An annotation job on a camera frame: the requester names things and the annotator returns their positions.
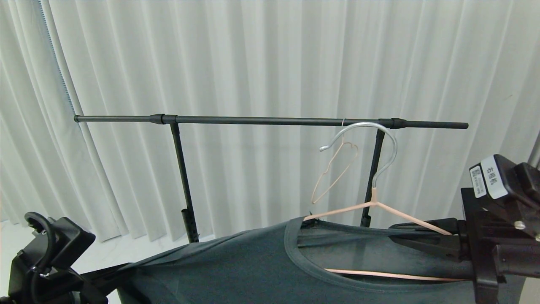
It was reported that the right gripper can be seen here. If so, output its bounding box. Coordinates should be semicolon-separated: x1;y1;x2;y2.
388;188;540;304

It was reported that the dark grey t-shirt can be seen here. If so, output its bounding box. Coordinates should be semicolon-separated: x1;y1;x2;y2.
116;216;526;304

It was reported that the pink clothes hanger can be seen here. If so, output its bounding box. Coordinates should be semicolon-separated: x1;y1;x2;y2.
311;120;359;205
303;122;464;282

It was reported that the black cable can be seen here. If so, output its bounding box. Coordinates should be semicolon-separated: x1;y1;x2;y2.
24;212;56;277

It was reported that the white curtain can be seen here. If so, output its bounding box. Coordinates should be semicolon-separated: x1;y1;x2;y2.
0;0;540;243

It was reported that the black clothes rack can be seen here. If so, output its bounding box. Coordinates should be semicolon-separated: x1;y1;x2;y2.
74;113;470;244

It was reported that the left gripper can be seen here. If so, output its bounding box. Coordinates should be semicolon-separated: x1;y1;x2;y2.
25;263;136;304

